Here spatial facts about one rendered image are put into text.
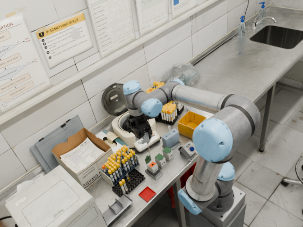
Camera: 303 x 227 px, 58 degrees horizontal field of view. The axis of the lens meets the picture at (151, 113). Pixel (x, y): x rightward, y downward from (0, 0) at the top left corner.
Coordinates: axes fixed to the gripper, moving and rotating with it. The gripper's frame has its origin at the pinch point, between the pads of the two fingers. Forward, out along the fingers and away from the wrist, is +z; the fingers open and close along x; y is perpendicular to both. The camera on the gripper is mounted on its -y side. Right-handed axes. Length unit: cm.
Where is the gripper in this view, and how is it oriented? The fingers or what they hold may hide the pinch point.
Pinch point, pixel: (147, 140)
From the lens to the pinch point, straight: 138.9
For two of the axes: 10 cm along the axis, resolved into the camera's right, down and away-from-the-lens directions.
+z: 1.4, 7.6, 6.4
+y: -6.8, 5.4, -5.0
